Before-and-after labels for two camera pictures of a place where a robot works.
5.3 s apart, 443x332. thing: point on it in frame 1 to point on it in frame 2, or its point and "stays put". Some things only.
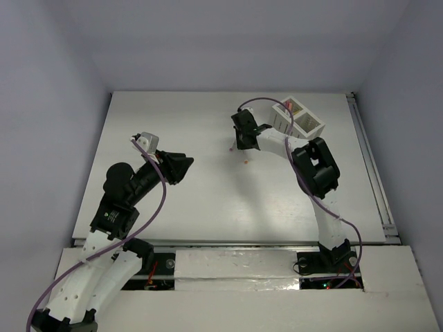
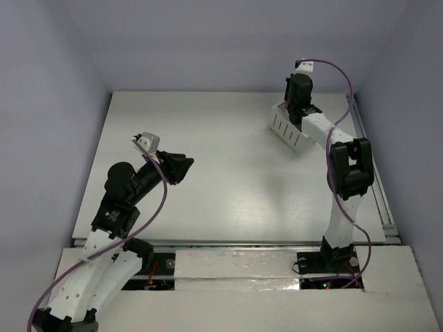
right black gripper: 240,144 to 288,79
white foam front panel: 236,270 stays put
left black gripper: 169,165 stays put
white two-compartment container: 307,124 stays put
